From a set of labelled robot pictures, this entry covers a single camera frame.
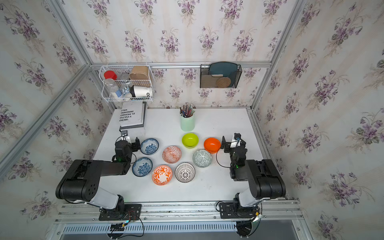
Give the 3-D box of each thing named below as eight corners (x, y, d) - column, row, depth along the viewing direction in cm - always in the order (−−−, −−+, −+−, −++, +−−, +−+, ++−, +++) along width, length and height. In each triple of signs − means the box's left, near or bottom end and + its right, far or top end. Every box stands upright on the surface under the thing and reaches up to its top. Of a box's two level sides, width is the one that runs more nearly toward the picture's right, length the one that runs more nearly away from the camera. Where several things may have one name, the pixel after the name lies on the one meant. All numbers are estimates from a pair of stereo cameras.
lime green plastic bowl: (181, 148, 98) (181, 145, 96) (182, 135, 105) (182, 133, 102) (198, 148, 98) (198, 145, 96) (198, 135, 105) (198, 133, 102)
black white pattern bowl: (172, 174, 87) (171, 171, 83) (184, 162, 92) (184, 158, 88) (186, 187, 82) (185, 184, 78) (198, 173, 87) (198, 170, 83)
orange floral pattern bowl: (151, 185, 82) (150, 183, 79) (154, 167, 88) (153, 165, 86) (171, 185, 82) (170, 183, 80) (173, 167, 88) (172, 165, 86)
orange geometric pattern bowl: (161, 163, 91) (161, 161, 88) (164, 148, 98) (163, 145, 95) (180, 163, 91) (180, 161, 88) (181, 148, 98) (181, 145, 95)
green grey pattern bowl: (199, 171, 88) (200, 168, 85) (190, 157, 94) (190, 154, 91) (213, 162, 92) (214, 159, 88) (204, 149, 97) (204, 146, 94)
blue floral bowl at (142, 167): (132, 176, 86) (130, 174, 83) (136, 160, 92) (135, 157, 89) (151, 176, 86) (150, 174, 83) (154, 160, 92) (153, 157, 89)
